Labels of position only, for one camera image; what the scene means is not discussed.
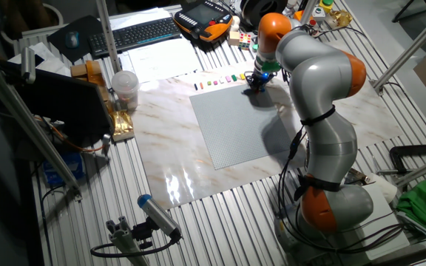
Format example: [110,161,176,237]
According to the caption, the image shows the long slanted aluminium profile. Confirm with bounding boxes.
[371,1,426,93]

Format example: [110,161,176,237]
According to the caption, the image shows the green cloth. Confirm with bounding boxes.
[396,171,426,231]

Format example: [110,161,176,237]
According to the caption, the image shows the black camera clamp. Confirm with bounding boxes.
[131,217,157,250]

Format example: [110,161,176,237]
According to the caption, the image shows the black camera cable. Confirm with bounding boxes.
[89,231,183,259]

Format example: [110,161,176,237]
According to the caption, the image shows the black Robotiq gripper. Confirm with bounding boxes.
[247,70,274,93]

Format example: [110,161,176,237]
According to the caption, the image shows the small cardboard box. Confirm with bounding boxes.
[70,63,88,78]

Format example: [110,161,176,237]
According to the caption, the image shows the black computer keyboard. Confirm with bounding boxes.
[88,16,182,58]

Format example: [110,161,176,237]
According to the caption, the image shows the black mouse pad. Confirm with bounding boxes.
[46,15,105,64]

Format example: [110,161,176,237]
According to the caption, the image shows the slanted aluminium frame bar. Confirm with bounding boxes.
[0,51,84,202]

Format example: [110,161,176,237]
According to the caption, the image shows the marble pattern mat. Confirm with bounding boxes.
[129,57,405,211]

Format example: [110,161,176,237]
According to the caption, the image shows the white rimmed bin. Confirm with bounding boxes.
[0,2,64,45]

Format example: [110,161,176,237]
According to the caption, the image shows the brown packing tape roll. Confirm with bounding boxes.
[85,60,106,88]

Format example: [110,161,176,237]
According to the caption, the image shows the black clamp handle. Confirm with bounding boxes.
[388,143,426,174]

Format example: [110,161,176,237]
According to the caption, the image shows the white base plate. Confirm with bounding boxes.
[340,183,410,262]

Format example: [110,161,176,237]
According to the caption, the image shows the loose white papers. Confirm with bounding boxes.
[7,41,72,77]

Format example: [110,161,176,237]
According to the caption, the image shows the green wrist mount plate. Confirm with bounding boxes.
[251,44,283,73]

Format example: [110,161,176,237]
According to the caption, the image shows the black chair base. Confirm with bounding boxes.
[392,0,426,24]

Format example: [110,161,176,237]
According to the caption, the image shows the printed paper sheet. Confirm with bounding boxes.
[118,36,203,84]

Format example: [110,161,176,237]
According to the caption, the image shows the small metal connector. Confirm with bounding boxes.
[101,132,112,158]

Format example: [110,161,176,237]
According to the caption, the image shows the white paper roll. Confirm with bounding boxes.
[368,172,399,203]

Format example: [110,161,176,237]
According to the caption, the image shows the thin orange cable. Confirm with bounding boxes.
[35,116,105,153]

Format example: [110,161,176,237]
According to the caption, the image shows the crinkled gold foil object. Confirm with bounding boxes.
[325,9,354,30]

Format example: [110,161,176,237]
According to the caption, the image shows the aluminium frame post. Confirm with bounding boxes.
[95,0,122,74]

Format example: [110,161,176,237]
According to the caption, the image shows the black filament spool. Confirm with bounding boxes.
[239,0,289,29]

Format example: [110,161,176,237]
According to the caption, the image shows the aluminium profile stub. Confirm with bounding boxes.
[105,216,150,266]

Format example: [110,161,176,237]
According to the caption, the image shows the translucent plastic cup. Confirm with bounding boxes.
[111,69,140,112]

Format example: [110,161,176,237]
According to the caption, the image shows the dark computer mouse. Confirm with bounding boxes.
[64,30,81,50]

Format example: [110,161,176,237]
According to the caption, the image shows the grey button box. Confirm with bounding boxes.
[311,6,327,22]

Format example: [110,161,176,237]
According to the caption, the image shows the short aluminium post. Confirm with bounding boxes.
[300,0,320,20]

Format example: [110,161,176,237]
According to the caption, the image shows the silver bar camera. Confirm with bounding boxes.
[20,46,36,85]

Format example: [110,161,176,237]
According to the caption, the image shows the silver camera with blue cap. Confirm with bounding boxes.
[137,194,183,239]

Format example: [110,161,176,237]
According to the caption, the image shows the white paper stack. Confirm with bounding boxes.
[108,7,173,31]

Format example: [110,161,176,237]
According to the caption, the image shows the yellow box with green button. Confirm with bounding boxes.
[318,0,335,14]

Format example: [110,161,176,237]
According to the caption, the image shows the black orange teach pendant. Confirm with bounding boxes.
[173,0,234,43]

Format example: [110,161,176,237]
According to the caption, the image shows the gold foil bag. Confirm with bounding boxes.
[108,109,135,143]

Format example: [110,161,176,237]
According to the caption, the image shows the blue packet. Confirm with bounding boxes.
[42,151,87,188]

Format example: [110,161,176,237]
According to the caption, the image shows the black monitor panel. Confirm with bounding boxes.
[4,61,116,147]

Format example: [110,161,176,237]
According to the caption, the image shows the Rubik's cube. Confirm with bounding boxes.
[237,33,253,51]

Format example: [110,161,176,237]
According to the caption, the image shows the grey Lego baseplate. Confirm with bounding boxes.
[189,83,290,171]

